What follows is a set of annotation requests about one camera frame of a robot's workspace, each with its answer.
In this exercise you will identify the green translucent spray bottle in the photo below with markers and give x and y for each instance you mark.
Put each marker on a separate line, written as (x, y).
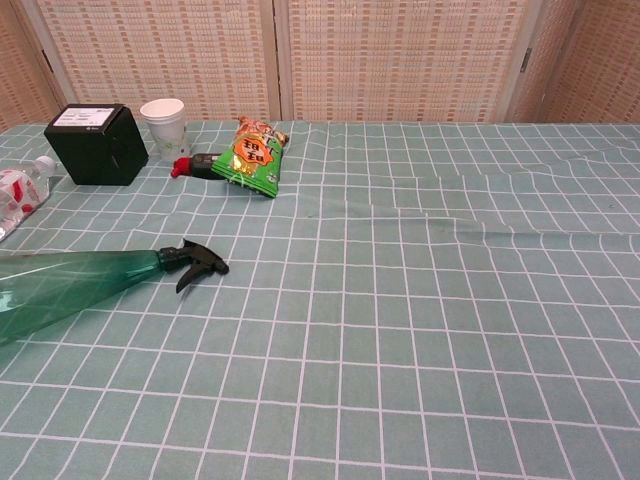
(60, 285)

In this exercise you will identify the dark bottle with red cap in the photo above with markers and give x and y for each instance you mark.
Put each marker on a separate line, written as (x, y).
(192, 166)

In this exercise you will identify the clear water bottle red label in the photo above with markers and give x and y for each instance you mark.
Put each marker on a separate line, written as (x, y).
(20, 192)

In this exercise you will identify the green checked tablecloth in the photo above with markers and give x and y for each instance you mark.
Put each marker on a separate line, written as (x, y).
(350, 325)

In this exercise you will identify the green snack bag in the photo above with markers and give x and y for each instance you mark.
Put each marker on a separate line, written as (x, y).
(250, 160)

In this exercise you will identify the white paper cup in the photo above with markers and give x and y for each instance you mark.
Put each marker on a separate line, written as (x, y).
(167, 127)

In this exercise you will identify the woven folding screen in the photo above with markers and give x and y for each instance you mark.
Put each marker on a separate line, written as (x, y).
(375, 55)

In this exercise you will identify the black box with white label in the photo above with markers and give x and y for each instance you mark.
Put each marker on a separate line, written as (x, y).
(100, 150)

